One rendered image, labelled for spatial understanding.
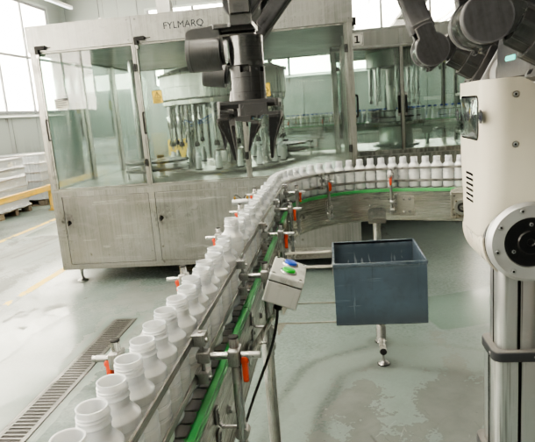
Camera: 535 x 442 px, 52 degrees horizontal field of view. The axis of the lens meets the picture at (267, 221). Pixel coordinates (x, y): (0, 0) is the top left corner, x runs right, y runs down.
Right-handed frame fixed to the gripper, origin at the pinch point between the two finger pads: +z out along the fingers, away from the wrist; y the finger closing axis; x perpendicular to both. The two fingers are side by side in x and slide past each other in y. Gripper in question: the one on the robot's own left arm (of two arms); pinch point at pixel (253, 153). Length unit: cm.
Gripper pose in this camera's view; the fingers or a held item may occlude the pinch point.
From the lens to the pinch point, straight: 96.2
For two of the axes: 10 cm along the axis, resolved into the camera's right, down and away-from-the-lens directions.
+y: 9.9, -0.5, -1.2
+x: 1.1, -1.9, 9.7
